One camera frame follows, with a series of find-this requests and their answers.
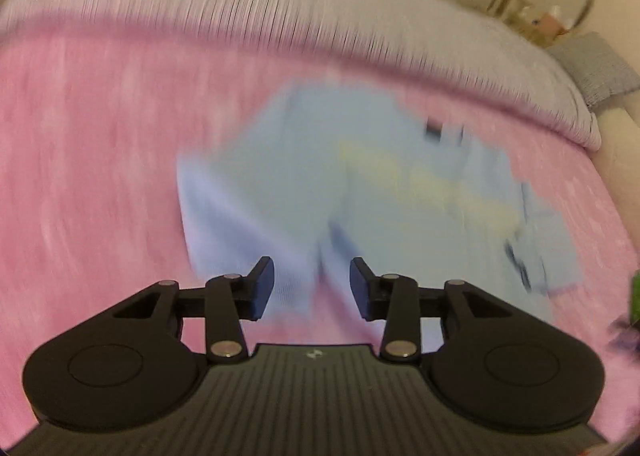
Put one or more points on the pink floral blanket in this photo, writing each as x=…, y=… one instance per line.
x=90, y=175

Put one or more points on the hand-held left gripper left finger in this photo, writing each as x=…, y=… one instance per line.
x=263, y=286

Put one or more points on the grey striped duvet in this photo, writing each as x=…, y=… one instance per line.
x=250, y=0

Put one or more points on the green cloth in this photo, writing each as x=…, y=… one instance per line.
x=636, y=298

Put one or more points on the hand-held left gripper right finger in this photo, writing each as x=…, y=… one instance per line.
x=358, y=286

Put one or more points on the light blue t-shirt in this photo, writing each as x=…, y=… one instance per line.
x=300, y=196

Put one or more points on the grey pillow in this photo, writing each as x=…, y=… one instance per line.
x=595, y=65

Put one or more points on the cream bolster pillow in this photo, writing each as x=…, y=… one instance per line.
x=622, y=150

